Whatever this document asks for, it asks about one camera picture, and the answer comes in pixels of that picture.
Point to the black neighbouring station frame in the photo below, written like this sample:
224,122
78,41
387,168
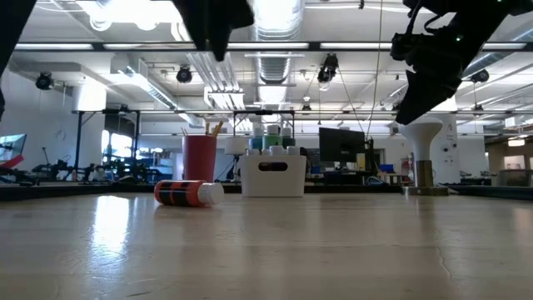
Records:
78,141

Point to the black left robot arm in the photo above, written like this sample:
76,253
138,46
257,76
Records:
12,25

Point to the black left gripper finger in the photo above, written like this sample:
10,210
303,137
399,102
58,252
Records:
200,37
220,43

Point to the white plastic bin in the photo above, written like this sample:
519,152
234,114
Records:
272,183

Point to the maroon plastic cup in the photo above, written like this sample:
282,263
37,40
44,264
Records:
200,158

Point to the black computer monitor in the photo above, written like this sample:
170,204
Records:
339,146

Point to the large green paint bottle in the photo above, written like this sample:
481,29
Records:
272,137

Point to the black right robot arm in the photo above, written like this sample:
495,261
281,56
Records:
479,21

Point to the lit display screen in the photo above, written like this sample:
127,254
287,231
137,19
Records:
12,146

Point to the small red-orange paint bottle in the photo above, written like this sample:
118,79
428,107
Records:
179,193

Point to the silver ventilation duct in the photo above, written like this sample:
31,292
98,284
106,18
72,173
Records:
275,71

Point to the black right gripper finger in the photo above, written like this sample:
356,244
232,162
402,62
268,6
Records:
420,104

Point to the black aluminium table frame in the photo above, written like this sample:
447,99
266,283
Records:
41,192

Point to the black overhead beam with lights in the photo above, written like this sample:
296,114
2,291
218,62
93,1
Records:
314,46

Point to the white mushroom table lamp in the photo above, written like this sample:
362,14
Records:
421,137

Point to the large dark grey paint bottle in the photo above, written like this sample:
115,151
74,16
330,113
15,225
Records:
288,139

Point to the black ceiling spotlight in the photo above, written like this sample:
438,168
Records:
43,80
329,66
479,76
184,75

